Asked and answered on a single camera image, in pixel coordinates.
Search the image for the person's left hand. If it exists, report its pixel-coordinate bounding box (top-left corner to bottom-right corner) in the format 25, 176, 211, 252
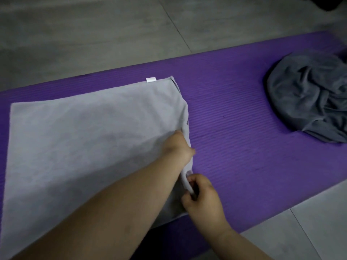
160, 129, 196, 171

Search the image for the person's right hand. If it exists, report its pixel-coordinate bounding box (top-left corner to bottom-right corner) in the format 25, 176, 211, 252
181, 173, 234, 239

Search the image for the whitish grey towel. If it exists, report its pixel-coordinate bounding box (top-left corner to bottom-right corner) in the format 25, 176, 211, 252
0, 75, 194, 260

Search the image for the dark grey towel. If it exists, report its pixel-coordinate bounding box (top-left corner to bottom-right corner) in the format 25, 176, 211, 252
265, 49, 347, 144

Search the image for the person's left forearm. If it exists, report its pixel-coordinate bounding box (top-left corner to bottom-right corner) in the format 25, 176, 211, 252
13, 148, 188, 260

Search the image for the purple yoga mat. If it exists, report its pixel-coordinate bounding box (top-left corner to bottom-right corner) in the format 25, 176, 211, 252
0, 30, 347, 260

